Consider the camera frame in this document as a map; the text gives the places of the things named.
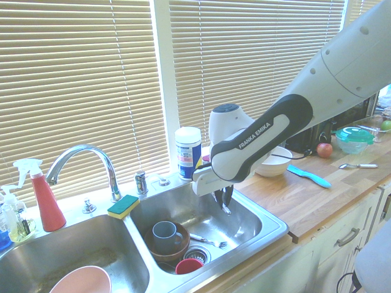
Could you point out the red apple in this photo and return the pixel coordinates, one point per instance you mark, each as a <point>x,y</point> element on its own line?
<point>324,150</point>

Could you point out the white wipes canister blue label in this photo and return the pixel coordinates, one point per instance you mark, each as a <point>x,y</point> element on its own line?
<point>188,155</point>

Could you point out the clear container with teal lid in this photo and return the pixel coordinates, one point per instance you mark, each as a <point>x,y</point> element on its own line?
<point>354,138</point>

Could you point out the stainless steel double sink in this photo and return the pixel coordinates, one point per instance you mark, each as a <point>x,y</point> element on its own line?
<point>198,219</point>

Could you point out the clear glass baking dish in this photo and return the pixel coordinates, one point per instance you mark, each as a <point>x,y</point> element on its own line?
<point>371,123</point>

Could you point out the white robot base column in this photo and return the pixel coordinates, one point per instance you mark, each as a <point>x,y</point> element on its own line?
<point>375,262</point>

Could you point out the medium beige window blind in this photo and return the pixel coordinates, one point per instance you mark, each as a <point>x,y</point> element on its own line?
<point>244,45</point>

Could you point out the white ceramic bowl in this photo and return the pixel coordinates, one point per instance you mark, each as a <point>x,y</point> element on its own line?
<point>276,166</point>

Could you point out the red plastic cup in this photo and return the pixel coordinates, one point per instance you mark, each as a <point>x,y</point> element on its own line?
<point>187,267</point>

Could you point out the red spray bottle white trigger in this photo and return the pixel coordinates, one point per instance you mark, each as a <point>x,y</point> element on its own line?
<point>47,204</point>

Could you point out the large beige window blind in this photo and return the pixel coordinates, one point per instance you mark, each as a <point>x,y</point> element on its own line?
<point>76,91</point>

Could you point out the metal sink drain strainer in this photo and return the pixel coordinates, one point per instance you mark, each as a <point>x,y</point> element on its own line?
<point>200,253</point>

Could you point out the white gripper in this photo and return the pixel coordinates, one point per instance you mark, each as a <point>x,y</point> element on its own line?
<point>206,181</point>

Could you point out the brown wooden bowl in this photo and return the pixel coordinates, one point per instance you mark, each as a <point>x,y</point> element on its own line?
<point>168,254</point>

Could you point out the pink plastic bowl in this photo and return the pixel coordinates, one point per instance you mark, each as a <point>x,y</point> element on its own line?
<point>85,280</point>

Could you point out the yellow sponge with green top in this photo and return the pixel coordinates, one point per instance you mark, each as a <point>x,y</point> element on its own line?
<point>123,206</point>

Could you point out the silver fork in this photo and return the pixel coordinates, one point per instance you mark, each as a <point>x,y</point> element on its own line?
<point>207,241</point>

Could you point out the clear pump soap bottle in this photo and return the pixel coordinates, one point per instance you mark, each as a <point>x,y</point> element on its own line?
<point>9,210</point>

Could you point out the teal plastic knife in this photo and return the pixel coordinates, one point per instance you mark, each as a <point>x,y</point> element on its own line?
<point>311,176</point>

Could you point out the chrome curved faucet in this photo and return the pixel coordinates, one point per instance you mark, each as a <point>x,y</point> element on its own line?
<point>104,158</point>

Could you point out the black microwave oven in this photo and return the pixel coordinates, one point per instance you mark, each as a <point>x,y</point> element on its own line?
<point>357,113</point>

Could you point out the green apple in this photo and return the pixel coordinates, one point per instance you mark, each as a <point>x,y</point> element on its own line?
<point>387,125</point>

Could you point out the blue liquid bottle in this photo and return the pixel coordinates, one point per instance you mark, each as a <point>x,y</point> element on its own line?
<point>3,239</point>

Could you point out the cream kitchen cabinet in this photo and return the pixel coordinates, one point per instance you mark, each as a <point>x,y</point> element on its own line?
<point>336,253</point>

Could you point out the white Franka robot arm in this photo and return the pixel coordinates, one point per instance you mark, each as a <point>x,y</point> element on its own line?
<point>305,107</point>

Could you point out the grey mug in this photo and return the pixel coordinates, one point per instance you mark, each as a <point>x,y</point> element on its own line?
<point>165,235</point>

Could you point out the black toaster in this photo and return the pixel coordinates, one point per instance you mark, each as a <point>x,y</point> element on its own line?
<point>317,132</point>

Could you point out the chrome sink sprayer knob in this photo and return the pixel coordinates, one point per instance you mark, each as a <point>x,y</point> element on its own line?
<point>89,206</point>

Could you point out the narrow beige window blind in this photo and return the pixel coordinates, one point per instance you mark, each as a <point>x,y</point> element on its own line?
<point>360,12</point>

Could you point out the clear soap dispenser bottle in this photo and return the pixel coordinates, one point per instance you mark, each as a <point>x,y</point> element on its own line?
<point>23,230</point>

